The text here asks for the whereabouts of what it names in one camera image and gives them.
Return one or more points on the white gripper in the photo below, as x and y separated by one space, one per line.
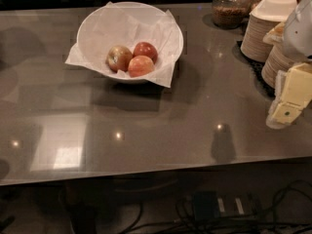
298 33

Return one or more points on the red apple back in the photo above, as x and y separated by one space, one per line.
145 49

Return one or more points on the red orange apple front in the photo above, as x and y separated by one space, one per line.
140 65

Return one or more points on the white bowl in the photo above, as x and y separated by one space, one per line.
97 33

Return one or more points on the greenish red apple left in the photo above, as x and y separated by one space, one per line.
118 58

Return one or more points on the right stack of paper bowls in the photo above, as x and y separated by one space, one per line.
276 61

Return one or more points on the black mat under bowls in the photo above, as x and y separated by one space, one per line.
256 68

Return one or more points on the glass jar with grains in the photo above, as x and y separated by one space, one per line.
229 13

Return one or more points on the black power adapter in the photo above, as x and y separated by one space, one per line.
209 205

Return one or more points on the white paper liner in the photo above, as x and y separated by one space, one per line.
162 72

